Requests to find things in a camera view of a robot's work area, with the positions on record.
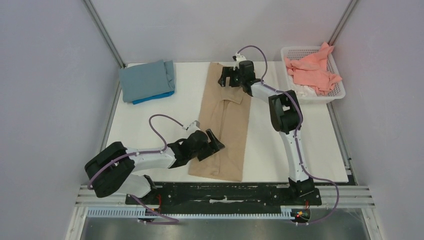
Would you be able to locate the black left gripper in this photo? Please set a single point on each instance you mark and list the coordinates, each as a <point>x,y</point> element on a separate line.
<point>217,146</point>

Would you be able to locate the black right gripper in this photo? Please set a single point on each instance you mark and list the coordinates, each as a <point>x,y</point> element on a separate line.
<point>230,75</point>

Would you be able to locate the beige t shirt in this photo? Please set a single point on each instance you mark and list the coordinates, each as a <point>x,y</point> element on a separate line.
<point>225,111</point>

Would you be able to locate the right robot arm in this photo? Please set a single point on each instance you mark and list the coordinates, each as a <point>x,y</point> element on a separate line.
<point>286,118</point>

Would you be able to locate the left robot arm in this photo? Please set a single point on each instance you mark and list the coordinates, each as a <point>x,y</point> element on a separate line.
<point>113,169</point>

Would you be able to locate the bright blue folded t shirt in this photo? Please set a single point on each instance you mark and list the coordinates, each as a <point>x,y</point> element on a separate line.
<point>154,97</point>

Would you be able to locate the white plastic laundry basket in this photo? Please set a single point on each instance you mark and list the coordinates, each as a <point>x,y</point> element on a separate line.
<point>298,52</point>

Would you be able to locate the white t shirt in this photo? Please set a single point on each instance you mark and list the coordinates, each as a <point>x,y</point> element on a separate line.
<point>304,91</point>

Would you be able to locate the pink t shirt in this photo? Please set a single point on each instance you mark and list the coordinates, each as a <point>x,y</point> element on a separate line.
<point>311,71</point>

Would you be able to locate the grey-blue folded t shirt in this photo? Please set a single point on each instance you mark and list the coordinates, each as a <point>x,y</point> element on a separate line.
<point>146,80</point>

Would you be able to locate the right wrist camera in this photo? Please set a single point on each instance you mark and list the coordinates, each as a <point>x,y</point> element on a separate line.
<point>238,58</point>

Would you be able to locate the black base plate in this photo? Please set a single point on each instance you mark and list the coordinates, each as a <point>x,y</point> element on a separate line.
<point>226,198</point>

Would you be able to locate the white cable duct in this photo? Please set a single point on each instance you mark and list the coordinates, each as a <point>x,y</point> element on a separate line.
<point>142,213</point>

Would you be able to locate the aluminium frame rail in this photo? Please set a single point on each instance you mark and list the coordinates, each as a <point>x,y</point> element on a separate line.
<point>103,32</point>

